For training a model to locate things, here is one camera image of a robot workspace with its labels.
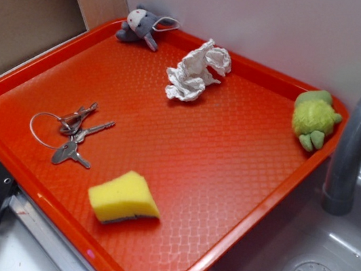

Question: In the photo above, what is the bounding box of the grey faucet spout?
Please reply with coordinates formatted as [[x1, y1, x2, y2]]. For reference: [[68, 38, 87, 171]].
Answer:
[[322, 99, 361, 216]]

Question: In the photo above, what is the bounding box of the green plush turtle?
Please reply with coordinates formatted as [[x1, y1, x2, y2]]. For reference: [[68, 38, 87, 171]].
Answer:
[[291, 90, 343, 152]]

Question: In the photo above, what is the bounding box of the yellow sponge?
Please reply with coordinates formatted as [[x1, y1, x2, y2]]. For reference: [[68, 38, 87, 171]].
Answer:
[[88, 171, 160, 223]]

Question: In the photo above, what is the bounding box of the orange plastic tray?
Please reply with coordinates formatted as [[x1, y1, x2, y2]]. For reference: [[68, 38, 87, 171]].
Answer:
[[0, 20, 344, 271]]

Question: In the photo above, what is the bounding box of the silver key bunch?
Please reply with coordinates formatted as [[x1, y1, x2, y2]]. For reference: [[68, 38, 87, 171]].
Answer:
[[29, 102, 116, 169]]

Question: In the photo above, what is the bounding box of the crumpled white paper towel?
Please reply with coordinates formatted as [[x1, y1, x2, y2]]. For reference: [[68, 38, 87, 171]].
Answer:
[[165, 39, 232, 102]]

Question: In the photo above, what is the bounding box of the grey plush donkey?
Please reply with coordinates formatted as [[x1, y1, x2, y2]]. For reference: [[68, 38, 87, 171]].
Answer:
[[115, 5, 181, 52]]

